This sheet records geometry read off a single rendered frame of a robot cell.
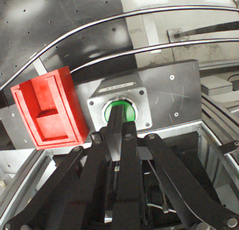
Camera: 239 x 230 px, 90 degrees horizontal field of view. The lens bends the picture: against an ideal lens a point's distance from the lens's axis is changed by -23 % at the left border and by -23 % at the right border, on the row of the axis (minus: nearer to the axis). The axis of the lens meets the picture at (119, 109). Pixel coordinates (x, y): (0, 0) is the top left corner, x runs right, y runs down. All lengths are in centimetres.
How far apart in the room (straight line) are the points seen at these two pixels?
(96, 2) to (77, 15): 8
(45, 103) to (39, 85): 4
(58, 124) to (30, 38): 42
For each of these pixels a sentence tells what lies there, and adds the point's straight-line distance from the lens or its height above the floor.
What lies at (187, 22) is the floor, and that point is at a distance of 134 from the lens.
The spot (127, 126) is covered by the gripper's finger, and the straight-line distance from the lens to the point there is 15.
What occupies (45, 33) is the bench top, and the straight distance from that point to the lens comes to 62.
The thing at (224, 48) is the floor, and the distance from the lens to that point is 149.
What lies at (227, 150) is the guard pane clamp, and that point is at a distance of 29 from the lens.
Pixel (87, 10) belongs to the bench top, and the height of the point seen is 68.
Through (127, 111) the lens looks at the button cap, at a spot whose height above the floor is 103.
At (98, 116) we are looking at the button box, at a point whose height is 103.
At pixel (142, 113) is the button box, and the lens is 20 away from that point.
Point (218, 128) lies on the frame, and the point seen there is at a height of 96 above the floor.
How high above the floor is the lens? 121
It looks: 68 degrees down
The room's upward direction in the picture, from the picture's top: 172 degrees counter-clockwise
